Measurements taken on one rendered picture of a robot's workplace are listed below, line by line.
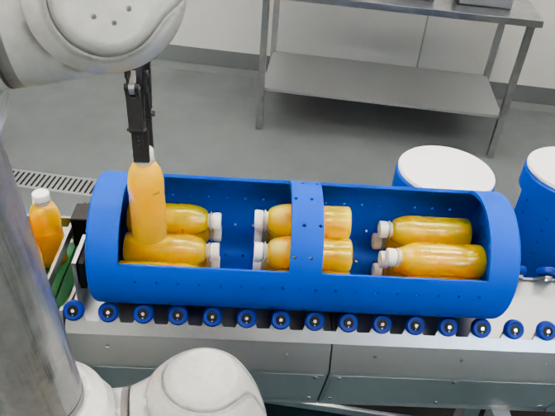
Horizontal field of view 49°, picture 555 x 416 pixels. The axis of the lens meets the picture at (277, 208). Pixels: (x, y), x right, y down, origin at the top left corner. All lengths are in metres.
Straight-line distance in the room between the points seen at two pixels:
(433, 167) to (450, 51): 2.97
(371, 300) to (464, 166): 0.71
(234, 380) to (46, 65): 0.49
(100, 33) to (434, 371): 1.23
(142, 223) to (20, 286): 0.64
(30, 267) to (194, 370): 0.29
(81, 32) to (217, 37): 4.40
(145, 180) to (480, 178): 1.01
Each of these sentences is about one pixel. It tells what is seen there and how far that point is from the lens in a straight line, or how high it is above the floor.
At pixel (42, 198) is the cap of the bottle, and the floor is 1.10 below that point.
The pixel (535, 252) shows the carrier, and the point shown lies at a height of 0.81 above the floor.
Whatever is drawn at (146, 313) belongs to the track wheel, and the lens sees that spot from 1.38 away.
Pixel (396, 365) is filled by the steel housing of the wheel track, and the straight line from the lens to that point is 1.47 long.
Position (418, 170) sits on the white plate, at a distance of 1.81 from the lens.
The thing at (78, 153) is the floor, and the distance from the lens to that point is 3.83.
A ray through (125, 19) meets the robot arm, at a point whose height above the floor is 1.82.
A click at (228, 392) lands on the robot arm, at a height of 1.31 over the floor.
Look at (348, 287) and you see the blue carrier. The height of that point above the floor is 1.10.
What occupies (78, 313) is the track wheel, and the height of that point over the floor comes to 0.96.
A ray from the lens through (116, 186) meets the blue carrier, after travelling 1.29.
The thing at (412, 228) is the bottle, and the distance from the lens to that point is 1.41.
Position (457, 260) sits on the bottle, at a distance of 1.35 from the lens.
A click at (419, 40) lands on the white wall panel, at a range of 4.71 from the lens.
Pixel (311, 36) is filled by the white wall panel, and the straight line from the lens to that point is 4.69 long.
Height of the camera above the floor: 1.95
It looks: 36 degrees down
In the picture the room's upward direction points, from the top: 5 degrees clockwise
